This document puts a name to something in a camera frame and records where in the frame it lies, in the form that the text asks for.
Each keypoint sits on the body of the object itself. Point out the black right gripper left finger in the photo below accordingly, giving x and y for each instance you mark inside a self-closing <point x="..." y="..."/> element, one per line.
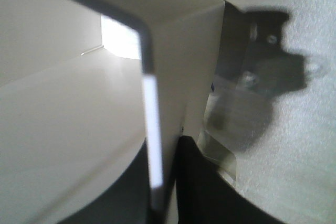
<point x="125" y="201"/>

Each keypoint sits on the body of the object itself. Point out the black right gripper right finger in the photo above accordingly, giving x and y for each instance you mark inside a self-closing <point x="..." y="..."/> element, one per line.
<point x="204" y="197"/>

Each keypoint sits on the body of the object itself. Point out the white plastic trash bin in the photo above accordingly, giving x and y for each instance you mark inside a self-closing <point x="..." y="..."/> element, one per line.
<point x="84" y="83"/>

